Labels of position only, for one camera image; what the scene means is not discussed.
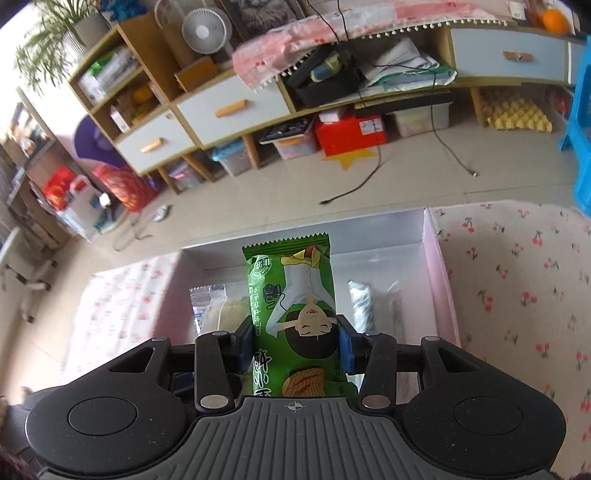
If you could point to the clear-wrapped cracker packet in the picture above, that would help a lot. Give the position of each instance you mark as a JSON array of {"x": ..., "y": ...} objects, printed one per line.
[{"x": 217, "y": 309}]

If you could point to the framed picture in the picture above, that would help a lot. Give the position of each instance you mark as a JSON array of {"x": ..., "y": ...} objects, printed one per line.
[{"x": 258, "y": 16}]

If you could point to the pink cherry print cloth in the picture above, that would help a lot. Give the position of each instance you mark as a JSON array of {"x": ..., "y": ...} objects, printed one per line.
[{"x": 295, "y": 41}]

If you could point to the potted green plant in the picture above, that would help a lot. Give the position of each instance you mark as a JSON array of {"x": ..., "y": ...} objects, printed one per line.
[{"x": 46, "y": 41}]

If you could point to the pale blue drawer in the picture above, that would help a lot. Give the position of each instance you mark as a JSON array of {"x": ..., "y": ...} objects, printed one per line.
[
  {"x": 508, "y": 55},
  {"x": 152, "y": 143},
  {"x": 231, "y": 108}
]

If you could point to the wooden cabinet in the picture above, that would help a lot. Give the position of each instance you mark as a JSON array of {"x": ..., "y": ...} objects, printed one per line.
[{"x": 152, "y": 60}]

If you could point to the red gift bag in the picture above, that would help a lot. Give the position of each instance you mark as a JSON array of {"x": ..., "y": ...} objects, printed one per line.
[{"x": 57, "y": 189}]

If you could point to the white shopping bag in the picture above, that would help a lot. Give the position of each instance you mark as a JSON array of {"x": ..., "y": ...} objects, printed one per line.
[{"x": 85, "y": 217}]

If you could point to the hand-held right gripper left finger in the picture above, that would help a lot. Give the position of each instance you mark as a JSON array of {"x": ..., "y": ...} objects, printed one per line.
[{"x": 242, "y": 344}]

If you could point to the white desk fan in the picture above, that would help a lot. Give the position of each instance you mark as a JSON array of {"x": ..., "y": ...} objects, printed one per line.
[{"x": 203, "y": 30}]

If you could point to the yellow egg tray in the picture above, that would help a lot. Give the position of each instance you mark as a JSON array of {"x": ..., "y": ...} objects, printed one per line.
[{"x": 517, "y": 110}]

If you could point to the blue-lidded storage bin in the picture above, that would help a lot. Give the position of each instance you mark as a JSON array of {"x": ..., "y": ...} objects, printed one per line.
[{"x": 233, "y": 159}]

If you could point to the brown cardboard box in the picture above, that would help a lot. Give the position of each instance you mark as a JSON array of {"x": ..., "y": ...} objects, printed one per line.
[{"x": 196, "y": 74}]

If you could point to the cherry print tablecloth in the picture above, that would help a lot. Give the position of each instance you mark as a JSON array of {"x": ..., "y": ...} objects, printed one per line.
[{"x": 517, "y": 300}]

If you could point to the white storage bin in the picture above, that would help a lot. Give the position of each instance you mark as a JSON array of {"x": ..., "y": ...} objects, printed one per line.
[{"x": 420, "y": 117}]

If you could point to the blue plastic stool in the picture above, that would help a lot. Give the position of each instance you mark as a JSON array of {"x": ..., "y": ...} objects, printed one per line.
[{"x": 577, "y": 110}]

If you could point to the purple round fan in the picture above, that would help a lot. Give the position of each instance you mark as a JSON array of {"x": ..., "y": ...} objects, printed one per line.
[{"x": 94, "y": 141}]

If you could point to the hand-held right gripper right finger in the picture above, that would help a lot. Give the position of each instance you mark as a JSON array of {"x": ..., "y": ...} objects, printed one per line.
[{"x": 347, "y": 346}]

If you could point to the stack of papers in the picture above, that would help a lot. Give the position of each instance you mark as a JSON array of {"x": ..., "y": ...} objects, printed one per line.
[{"x": 406, "y": 64}]

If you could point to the pink cardboard box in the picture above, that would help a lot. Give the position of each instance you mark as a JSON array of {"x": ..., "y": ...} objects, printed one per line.
[{"x": 438, "y": 277}]

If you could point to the orange fruit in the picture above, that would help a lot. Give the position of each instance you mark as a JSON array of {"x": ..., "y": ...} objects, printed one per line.
[{"x": 554, "y": 21}]

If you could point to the black open box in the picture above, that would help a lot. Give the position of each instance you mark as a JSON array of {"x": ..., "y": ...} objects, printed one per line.
[{"x": 323, "y": 81}]

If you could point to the red cardboard box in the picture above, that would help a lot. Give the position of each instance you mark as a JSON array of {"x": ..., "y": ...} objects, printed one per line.
[{"x": 348, "y": 134}]

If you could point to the green snack packet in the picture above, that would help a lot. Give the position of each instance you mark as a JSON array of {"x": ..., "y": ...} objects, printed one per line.
[{"x": 295, "y": 286}]

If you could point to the clear plastic snack packet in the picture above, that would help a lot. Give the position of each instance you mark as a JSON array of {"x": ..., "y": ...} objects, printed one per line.
[{"x": 374, "y": 304}]

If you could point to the clear storage bin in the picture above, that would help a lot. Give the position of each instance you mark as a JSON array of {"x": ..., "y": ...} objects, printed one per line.
[{"x": 295, "y": 146}]

